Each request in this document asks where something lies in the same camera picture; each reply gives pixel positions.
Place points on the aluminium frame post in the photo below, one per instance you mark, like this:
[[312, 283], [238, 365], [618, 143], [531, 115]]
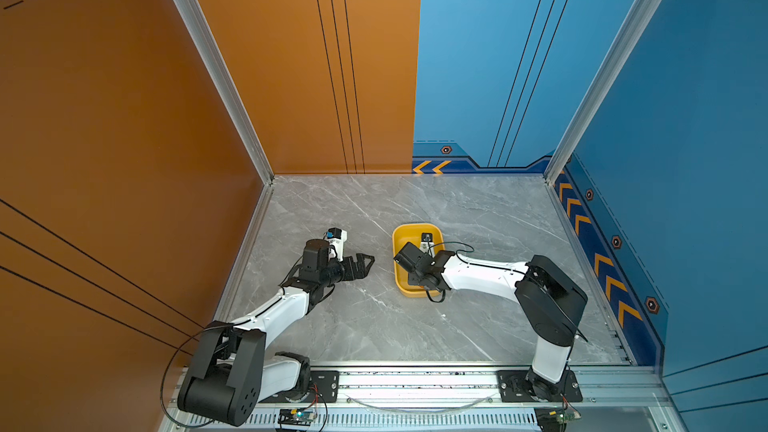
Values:
[[203, 38], [631, 30]]

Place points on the left aluminium frame post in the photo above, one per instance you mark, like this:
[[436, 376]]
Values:
[[203, 38]]

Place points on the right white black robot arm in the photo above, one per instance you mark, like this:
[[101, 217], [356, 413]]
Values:
[[551, 301]]

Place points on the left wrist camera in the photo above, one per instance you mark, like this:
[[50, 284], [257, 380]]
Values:
[[336, 237]]

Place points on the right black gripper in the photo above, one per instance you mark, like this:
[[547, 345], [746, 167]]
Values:
[[411, 281]]

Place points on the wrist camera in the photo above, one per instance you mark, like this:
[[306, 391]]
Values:
[[426, 242], [336, 237]]

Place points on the yellow plastic bin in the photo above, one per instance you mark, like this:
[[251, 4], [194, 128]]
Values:
[[411, 233]]

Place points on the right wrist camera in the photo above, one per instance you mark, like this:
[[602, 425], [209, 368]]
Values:
[[426, 242]]

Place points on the left green circuit board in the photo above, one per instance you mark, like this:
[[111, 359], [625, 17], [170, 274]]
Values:
[[296, 419]]

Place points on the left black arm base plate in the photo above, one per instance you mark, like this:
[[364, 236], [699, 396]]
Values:
[[325, 382]]

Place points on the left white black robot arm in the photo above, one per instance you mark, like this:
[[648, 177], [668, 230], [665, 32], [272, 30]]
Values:
[[229, 373]]

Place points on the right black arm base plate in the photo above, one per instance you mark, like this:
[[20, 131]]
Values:
[[526, 386]]

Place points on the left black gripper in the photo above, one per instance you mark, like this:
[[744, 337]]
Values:
[[360, 271]]

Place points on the aluminium front rail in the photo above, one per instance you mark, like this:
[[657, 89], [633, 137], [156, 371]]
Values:
[[465, 397]]

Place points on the right aluminium frame post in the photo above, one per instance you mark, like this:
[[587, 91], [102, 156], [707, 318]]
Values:
[[631, 30]]

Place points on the right green circuit board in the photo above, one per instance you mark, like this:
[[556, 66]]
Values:
[[553, 420]]

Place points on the green circuit board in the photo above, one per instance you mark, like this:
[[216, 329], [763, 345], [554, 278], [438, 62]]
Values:
[[553, 420], [296, 419]]

